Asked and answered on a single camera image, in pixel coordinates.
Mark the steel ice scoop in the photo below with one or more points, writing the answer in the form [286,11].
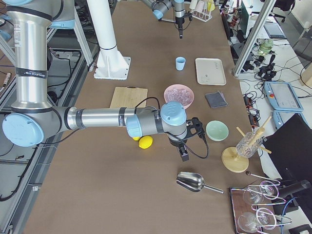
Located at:
[194,182]

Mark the pink upturned cup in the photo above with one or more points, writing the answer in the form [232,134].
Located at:
[199,7]

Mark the light blue plastic cup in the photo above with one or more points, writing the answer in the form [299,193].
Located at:
[180,63]

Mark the cream rabbit serving tray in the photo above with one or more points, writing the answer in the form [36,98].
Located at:
[209,71]

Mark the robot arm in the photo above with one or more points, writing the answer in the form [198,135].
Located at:
[35,117]
[160,7]

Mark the yellow lemon near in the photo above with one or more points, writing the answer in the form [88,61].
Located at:
[145,142]

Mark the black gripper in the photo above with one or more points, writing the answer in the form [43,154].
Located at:
[177,142]
[180,21]

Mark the pink bowl of ice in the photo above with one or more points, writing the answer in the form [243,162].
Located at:
[179,93]

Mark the clear textured glass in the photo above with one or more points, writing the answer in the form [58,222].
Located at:
[248,145]

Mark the wine glass rack tray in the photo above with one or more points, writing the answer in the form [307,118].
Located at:
[252,208]

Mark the blue teach pendant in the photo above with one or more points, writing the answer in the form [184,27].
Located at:
[282,96]

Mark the green ceramic bowl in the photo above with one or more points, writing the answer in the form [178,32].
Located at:
[217,130]

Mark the wooden cutting board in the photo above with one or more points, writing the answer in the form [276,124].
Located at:
[128,97]

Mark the grey folded cloth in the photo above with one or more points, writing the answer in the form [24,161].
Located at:
[216,99]

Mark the white wire cup rack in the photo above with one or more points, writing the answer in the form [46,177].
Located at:
[206,13]

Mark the steel muddler black tip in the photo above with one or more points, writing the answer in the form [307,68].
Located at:
[167,20]

